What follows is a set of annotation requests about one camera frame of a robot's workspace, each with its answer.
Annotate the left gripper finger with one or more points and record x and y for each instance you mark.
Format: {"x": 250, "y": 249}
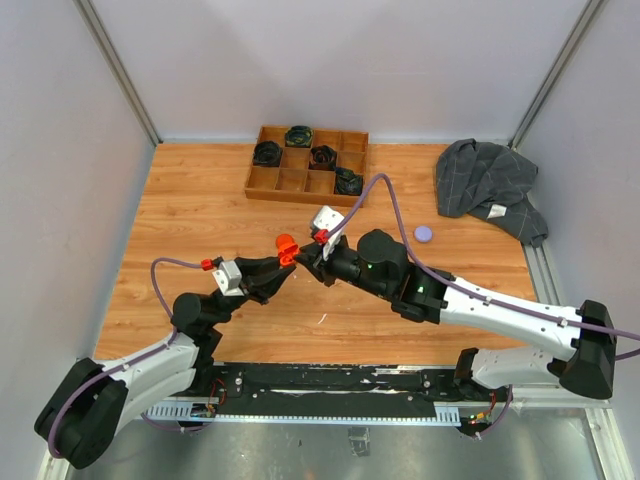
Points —
{"x": 270, "y": 283}
{"x": 255, "y": 267}

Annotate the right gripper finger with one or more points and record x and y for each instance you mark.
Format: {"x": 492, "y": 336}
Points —
{"x": 313, "y": 265}
{"x": 312, "y": 249}

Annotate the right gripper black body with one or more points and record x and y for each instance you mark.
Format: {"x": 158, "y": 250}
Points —
{"x": 341, "y": 263}

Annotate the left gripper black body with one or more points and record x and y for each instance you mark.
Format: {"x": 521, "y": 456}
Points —
{"x": 253, "y": 289}

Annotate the lilac earbud charging case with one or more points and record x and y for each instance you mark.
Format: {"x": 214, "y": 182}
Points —
{"x": 423, "y": 234}

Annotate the orange earbud charging case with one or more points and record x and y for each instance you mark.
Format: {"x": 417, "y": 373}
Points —
{"x": 284, "y": 240}

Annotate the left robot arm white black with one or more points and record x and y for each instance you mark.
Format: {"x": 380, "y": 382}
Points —
{"x": 96, "y": 399}

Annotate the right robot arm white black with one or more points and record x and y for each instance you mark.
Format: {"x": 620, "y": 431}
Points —
{"x": 569, "y": 346}

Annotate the wooden compartment tray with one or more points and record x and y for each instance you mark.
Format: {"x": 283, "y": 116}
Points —
{"x": 293, "y": 181}

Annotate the rolled dark belt centre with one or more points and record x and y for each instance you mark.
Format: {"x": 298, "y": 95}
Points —
{"x": 323, "y": 158}

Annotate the rolled dark belt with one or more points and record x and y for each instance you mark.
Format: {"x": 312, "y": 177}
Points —
{"x": 267, "y": 154}
{"x": 323, "y": 158}

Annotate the rolled dark belt left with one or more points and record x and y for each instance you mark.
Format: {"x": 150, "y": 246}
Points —
{"x": 267, "y": 154}

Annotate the rolled green belt top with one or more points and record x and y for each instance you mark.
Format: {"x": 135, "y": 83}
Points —
{"x": 299, "y": 136}

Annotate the grey checked cloth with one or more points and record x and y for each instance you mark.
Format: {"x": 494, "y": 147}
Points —
{"x": 490, "y": 182}

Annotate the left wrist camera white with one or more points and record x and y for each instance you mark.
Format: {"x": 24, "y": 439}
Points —
{"x": 228, "y": 278}

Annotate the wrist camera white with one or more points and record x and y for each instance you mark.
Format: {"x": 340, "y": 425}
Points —
{"x": 228, "y": 278}
{"x": 325, "y": 229}

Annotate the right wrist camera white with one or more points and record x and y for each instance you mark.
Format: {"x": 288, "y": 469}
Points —
{"x": 325, "y": 229}

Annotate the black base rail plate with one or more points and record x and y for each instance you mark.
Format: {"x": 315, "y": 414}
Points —
{"x": 330, "y": 391}

